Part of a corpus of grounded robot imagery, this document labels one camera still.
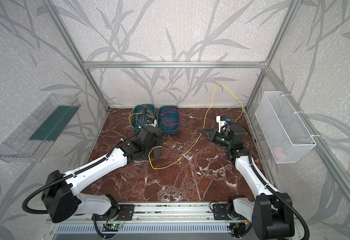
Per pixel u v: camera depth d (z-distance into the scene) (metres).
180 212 0.75
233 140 0.62
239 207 0.61
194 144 0.99
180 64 0.96
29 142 0.64
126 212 0.74
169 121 1.03
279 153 0.72
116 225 0.70
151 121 0.71
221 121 0.73
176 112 1.12
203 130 0.77
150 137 0.61
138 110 1.15
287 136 0.61
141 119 1.14
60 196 0.39
